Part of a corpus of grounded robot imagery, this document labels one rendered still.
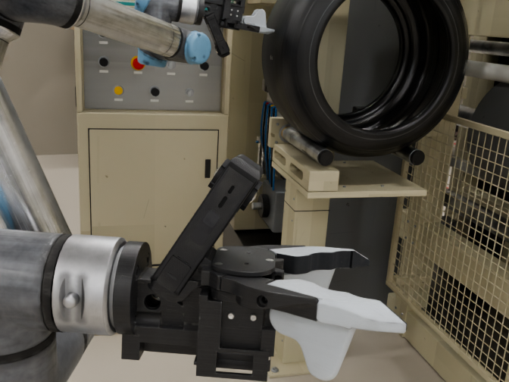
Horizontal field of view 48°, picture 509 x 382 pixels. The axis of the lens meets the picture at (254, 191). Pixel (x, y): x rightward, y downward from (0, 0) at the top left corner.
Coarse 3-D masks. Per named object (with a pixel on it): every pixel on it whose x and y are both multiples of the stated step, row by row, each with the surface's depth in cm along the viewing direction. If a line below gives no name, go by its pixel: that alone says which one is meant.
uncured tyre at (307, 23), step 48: (288, 0) 150; (336, 0) 142; (384, 0) 173; (432, 0) 148; (288, 48) 145; (432, 48) 174; (288, 96) 150; (384, 96) 182; (432, 96) 159; (336, 144) 156; (384, 144) 157
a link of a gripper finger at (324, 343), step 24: (288, 288) 38; (312, 288) 38; (336, 312) 36; (360, 312) 36; (384, 312) 36; (288, 336) 39; (312, 336) 38; (336, 336) 37; (312, 360) 38; (336, 360) 37
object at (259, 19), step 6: (258, 12) 147; (264, 12) 148; (246, 18) 147; (252, 18) 147; (258, 18) 148; (264, 18) 148; (258, 24) 148; (264, 24) 148; (264, 30) 148; (270, 30) 150
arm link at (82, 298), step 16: (80, 240) 43; (96, 240) 43; (112, 240) 43; (64, 256) 41; (80, 256) 41; (96, 256) 41; (112, 256) 41; (64, 272) 41; (80, 272) 41; (96, 272) 40; (112, 272) 41; (64, 288) 41; (80, 288) 40; (96, 288) 40; (112, 288) 41; (64, 304) 40; (80, 304) 41; (96, 304) 40; (64, 320) 41; (80, 320) 41; (96, 320) 41; (112, 320) 42
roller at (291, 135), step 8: (288, 128) 183; (288, 136) 179; (296, 136) 173; (304, 136) 170; (296, 144) 171; (304, 144) 165; (312, 144) 161; (304, 152) 165; (312, 152) 158; (320, 152) 154; (328, 152) 154; (320, 160) 154; (328, 160) 154
